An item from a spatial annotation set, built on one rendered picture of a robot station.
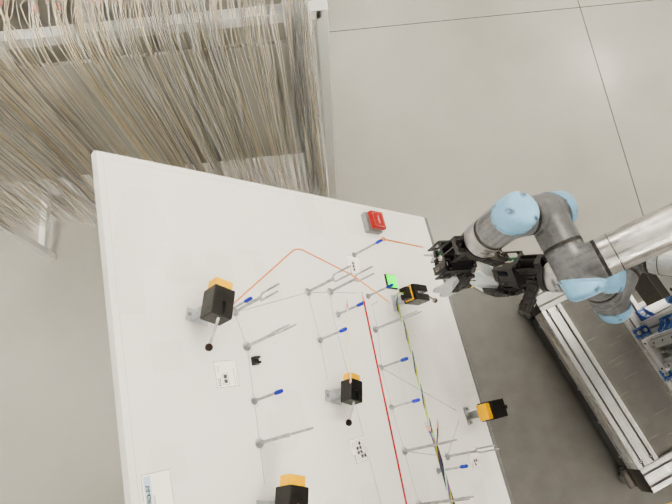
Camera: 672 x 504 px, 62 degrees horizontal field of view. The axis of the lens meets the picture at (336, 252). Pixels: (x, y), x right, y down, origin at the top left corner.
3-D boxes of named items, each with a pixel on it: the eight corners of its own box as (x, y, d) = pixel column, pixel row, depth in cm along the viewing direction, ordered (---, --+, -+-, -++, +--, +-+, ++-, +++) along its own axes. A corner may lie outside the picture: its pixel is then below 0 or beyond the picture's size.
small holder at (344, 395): (324, 428, 114) (348, 421, 110) (325, 384, 119) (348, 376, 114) (340, 432, 117) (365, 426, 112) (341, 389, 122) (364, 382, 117)
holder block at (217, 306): (178, 356, 98) (206, 342, 92) (188, 299, 104) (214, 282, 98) (201, 363, 100) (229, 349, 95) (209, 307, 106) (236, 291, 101)
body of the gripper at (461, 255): (425, 250, 124) (452, 226, 114) (458, 248, 128) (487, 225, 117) (434, 282, 122) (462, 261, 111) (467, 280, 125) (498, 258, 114)
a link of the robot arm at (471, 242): (500, 215, 114) (512, 252, 111) (487, 225, 117) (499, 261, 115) (468, 216, 111) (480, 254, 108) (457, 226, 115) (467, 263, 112)
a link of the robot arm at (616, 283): (624, 302, 118) (611, 280, 113) (572, 301, 126) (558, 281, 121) (630, 271, 121) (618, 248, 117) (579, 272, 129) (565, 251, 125)
